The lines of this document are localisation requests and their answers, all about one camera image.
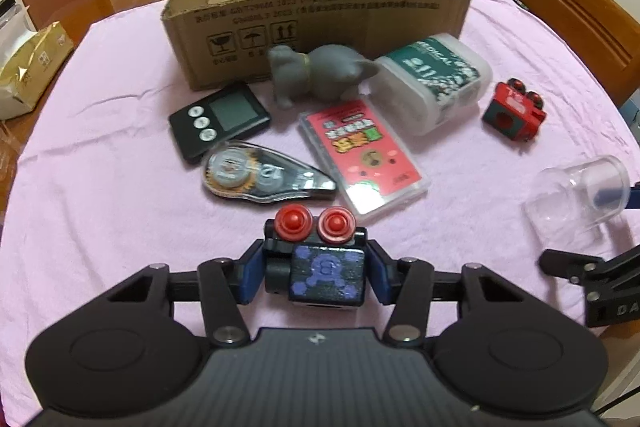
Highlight clear case with red label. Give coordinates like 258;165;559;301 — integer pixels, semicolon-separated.
298;98;432;224

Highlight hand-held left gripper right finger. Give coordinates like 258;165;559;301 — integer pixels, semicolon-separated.
363;238;523;347

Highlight grey cat figurine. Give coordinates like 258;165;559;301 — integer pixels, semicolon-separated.
267;45;381;110

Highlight white container with green label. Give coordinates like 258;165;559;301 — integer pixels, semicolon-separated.
370;33;493;136

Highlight clear plastic cup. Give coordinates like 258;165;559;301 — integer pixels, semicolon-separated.
523;155;632;244

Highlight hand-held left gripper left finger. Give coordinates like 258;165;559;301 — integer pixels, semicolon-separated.
104;238;267;348

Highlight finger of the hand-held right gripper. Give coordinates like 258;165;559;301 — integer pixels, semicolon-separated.
592;181;640;210
539;245;640;293

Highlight black digital timer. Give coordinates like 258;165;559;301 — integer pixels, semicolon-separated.
168;82;272;165

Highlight black toy car red wheels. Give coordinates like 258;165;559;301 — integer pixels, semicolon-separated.
262;206;369;308

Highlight correction tape dispenser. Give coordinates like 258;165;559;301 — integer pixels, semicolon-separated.
201;140;338;201

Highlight gold foil bag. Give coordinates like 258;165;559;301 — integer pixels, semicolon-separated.
0;21;76;120

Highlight cardboard box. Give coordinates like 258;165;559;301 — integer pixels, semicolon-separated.
161;0;473;92

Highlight pink tablecloth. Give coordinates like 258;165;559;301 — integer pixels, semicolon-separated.
0;0;640;427

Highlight wooden chair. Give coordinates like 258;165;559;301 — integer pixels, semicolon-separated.
500;0;640;108

